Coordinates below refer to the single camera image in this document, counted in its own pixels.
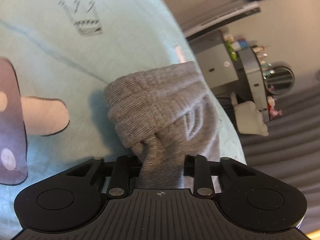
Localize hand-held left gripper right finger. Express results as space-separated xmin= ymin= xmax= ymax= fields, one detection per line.
xmin=183 ymin=154 xmax=257 ymax=199

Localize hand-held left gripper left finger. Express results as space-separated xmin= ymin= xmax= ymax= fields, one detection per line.
xmin=65 ymin=156 xmax=144 ymax=199

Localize grey drawstring pants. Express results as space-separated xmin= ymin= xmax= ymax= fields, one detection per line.
xmin=104 ymin=61 xmax=222 ymax=189

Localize white upholstered chair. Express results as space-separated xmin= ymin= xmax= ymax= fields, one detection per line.
xmin=230 ymin=92 xmax=270 ymax=137

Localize grey curtain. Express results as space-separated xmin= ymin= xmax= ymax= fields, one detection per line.
xmin=216 ymin=79 xmax=320 ymax=232

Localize pink toy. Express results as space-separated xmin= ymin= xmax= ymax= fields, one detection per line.
xmin=267 ymin=96 xmax=283 ymax=120

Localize grey vanity desk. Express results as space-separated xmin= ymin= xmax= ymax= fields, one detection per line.
xmin=236 ymin=46 xmax=272 ymax=120

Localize grey cabinet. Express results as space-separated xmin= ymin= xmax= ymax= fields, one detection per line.
xmin=194 ymin=30 xmax=240 ymax=91

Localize round mirror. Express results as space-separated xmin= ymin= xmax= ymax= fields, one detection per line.
xmin=264 ymin=66 xmax=295 ymax=96

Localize green tray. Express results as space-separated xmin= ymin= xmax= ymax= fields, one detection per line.
xmin=226 ymin=40 xmax=238 ymax=62

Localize light blue printed bed sheet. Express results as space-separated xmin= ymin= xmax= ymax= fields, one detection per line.
xmin=0 ymin=0 xmax=248 ymax=240

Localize white panel with black edge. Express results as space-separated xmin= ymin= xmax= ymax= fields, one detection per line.
xmin=180 ymin=1 xmax=262 ymax=38

